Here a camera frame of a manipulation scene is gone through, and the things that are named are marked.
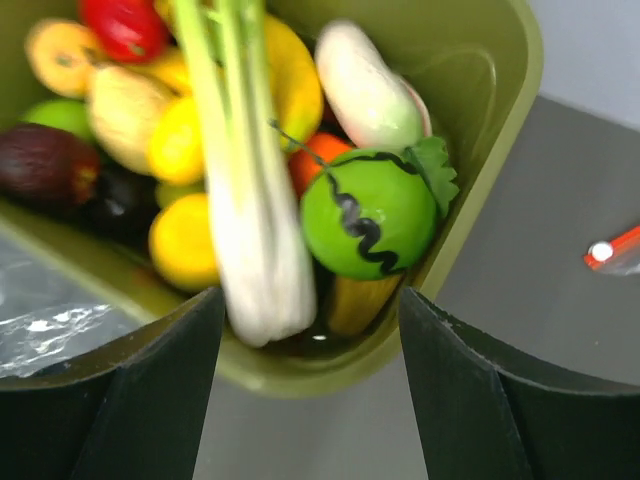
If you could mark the blue zip clear bag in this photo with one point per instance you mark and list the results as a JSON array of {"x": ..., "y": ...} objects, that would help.
[{"x": 47, "y": 318}]

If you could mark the green fake watermelon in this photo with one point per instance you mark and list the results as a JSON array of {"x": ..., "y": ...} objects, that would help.
[{"x": 369, "y": 214}]

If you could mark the orange fake tangerine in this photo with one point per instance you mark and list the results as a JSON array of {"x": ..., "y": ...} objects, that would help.
[{"x": 303, "y": 166}]

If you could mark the yellow fake apple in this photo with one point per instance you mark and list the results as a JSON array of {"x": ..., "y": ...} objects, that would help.
[{"x": 62, "y": 55}]

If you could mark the white fake radish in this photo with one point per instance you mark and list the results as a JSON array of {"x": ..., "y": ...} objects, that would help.
[{"x": 374, "y": 105}]

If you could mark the green fake leaf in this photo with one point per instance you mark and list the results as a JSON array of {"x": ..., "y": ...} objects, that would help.
[{"x": 430, "y": 156}]

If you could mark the red fake pepper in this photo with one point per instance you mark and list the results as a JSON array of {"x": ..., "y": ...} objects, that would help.
[{"x": 129, "y": 31}]

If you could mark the yellow fake lemon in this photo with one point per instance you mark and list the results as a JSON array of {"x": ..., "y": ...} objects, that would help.
[{"x": 175, "y": 151}]

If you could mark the yellow fake banana bunch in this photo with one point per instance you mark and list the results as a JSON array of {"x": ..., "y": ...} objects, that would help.
[{"x": 294, "y": 80}]

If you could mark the olive green plastic tub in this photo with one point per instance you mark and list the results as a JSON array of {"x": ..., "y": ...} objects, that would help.
[{"x": 478, "y": 67}]

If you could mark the dark purple fake fruit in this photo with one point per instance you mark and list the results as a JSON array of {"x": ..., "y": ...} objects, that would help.
[{"x": 47, "y": 168}]

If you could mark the beige fake pear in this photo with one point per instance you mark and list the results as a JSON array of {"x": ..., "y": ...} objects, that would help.
[{"x": 123, "y": 109}]

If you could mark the yellow fake orange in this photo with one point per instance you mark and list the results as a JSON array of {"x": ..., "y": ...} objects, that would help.
[{"x": 181, "y": 246}]

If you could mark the green fake lime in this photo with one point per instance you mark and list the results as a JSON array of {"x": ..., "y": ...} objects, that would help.
[{"x": 62, "y": 113}]

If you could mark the red zip clear bag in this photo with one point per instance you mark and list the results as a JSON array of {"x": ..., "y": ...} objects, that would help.
[{"x": 618, "y": 256}]

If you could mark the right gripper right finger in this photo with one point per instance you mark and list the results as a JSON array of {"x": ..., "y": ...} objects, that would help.
[{"x": 487, "y": 410}]

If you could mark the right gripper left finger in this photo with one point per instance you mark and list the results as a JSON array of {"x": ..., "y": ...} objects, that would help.
[{"x": 133, "y": 408}]

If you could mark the fake celery stalk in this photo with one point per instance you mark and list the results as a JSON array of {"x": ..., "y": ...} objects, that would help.
[{"x": 265, "y": 268}]

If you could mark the yellow fake corn cob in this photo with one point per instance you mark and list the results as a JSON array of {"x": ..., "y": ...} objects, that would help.
[{"x": 353, "y": 305}]

